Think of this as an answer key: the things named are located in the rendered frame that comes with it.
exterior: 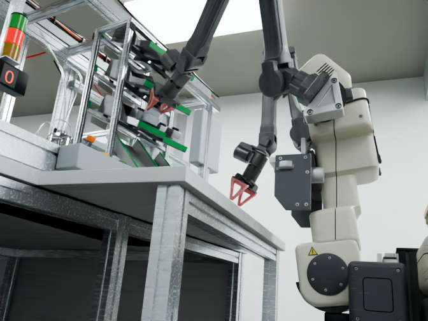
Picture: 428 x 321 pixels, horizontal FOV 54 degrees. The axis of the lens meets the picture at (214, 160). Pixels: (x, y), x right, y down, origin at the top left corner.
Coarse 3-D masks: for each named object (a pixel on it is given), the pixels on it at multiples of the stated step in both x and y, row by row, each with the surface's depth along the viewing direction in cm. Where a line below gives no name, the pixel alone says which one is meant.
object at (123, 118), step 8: (104, 96) 165; (112, 96) 161; (104, 104) 163; (112, 104) 159; (104, 112) 161; (120, 112) 154; (128, 112) 174; (120, 120) 156; (128, 120) 150; (136, 120) 147; (136, 128) 164; (144, 128) 148; (152, 128) 150; (160, 136) 154
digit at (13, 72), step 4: (4, 64) 120; (4, 68) 120; (8, 68) 121; (12, 68) 122; (4, 72) 120; (8, 72) 121; (12, 72) 122; (16, 72) 124; (4, 76) 120; (8, 76) 121; (12, 76) 122; (16, 76) 123; (0, 80) 119; (4, 80) 120; (8, 80) 121; (12, 80) 122; (16, 80) 123; (8, 84) 121; (12, 84) 122
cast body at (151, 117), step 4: (152, 108) 150; (156, 108) 151; (144, 112) 153; (148, 112) 150; (152, 112) 150; (156, 112) 151; (160, 112) 152; (144, 116) 151; (148, 116) 148; (152, 116) 149; (156, 116) 151; (144, 120) 150; (148, 120) 148; (152, 120) 149; (156, 120) 150; (148, 124) 155; (152, 124) 150; (156, 124) 150
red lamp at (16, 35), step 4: (8, 28) 125; (12, 28) 125; (16, 28) 126; (8, 32) 125; (12, 32) 125; (16, 32) 125; (20, 32) 126; (4, 36) 125; (8, 36) 124; (12, 36) 124; (16, 36) 125; (20, 36) 126; (4, 40) 124; (8, 40) 124; (12, 40) 124; (16, 40) 125; (20, 40) 126; (16, 44) 125; (20, 44) 126; (20, 48) 127
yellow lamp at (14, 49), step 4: (4, 44) 124; (8, 44) 123; (12, 44) 124; (4, 48) 123; (8, 48) 123; (12, 48) 123; (16, 48) 124; (0, 52) 123; (4, 52) 122; (8, 52) 123; (12, 52) 123; (16, 52) 124; (0, 56) 123; (8, 56) 122; (12, 56) 123; (16, 56) 124; (16, 60) 124
